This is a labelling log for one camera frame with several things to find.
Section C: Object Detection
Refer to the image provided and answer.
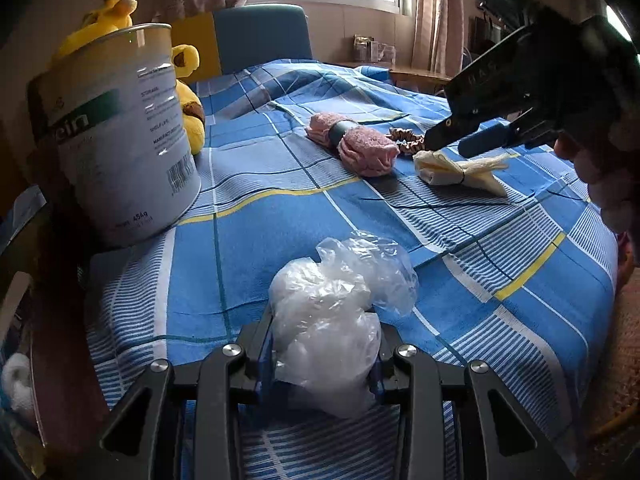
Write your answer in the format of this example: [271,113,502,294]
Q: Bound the blue chair back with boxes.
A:
[212,4,313,76]

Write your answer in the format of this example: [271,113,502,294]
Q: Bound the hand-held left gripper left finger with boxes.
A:
[100,310,275,480]

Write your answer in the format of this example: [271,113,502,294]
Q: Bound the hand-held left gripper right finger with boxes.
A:
[367,312,576,480]

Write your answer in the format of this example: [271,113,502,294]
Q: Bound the clear plastic containers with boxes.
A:
[352,35,396,63]

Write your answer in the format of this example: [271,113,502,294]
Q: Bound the pink rolled towel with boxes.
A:
[305,112,401,178]

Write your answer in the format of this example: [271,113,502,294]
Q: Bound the person's right hand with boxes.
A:
[552,105,640,233]

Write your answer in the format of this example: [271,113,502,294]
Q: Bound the blue plaid bedsheet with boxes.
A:
[82,57,621,480]

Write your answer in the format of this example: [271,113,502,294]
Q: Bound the brown satin scrunchie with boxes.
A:
[389,127,427,156]

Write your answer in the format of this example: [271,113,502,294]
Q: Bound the yellow chair back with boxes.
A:
[170,12,222,83]

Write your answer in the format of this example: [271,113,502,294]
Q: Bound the clear plastic bag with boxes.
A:
[269,231,420,420]

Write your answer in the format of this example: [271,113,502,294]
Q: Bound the cream cloth bow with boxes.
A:
[412,150,512,197]

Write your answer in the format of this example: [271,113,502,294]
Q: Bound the yellow plush toy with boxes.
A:
[52,0,206,156]

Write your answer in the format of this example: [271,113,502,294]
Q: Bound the wicker chair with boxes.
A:
[585,270,640,461]

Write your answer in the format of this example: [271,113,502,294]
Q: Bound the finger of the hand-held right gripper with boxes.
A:
[424,27,538,153]
[457,107,566,158]

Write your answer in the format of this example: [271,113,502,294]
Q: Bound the white tin can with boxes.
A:
[27,22,202,248]

